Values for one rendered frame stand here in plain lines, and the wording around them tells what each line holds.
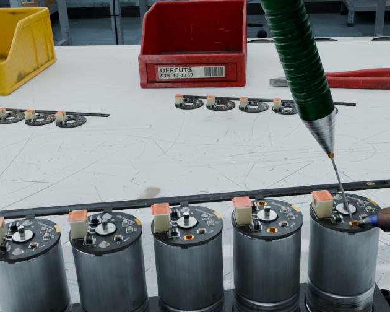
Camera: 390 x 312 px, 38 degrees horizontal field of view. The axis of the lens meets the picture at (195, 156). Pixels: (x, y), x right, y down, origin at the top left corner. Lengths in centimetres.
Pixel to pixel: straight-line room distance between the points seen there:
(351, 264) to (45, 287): 10
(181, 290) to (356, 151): 23
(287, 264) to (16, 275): 9
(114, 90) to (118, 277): 36
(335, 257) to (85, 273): 9
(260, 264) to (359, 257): 3
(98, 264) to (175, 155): 21
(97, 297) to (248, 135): 25
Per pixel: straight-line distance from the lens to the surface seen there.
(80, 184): 37
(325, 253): 21
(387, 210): 19
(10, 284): 20
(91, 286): 20
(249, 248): 20
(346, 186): 22
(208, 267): 20
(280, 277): 20
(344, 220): 20
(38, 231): 21
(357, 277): 21
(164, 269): 20
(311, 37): 16
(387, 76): 56
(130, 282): 20
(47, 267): 20
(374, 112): 48
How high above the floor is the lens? 92
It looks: 25 degrees down
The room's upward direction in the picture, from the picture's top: 3 degrees counter-clockwise
